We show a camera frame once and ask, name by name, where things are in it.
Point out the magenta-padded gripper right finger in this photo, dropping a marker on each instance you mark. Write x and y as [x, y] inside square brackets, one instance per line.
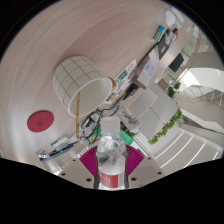
[146, 170]

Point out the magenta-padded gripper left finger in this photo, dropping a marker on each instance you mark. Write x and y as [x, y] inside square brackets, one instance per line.
[78, 171]

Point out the clear red-labelled water bottle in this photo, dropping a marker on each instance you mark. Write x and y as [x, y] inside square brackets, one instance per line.
[111, 156]

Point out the clear plastic packet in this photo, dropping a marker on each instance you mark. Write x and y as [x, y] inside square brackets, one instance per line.
[60, 141]

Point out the group of ceiling lights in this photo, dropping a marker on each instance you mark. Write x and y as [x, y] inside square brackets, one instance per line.
[186, 148]

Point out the clear white-lidded sports bottle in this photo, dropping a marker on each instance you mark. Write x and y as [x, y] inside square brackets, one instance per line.
[128, 119]

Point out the flat round red coaster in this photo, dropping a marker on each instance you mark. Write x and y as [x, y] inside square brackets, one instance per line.
[40, 121]

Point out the white staircase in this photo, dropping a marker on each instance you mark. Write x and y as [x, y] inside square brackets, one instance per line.
[203, 96]

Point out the white grid-pattern mug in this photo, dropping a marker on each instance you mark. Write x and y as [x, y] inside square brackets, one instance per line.
[71, 78]

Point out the colourful sticker sheet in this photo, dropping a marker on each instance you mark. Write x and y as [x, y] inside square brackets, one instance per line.
[125, 76]

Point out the brown notebook with paper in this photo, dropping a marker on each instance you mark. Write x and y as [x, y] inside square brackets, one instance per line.
[148, 66]

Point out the black office chair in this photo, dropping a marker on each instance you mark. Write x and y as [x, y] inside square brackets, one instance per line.
[176, 62]

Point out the wood-topped glass railing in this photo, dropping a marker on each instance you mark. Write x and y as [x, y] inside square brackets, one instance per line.
[195, 45]

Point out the small teal item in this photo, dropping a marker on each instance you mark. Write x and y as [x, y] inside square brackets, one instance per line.
[160, 33]

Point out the white power strip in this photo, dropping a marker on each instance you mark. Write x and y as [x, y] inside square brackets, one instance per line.
[173, 17]

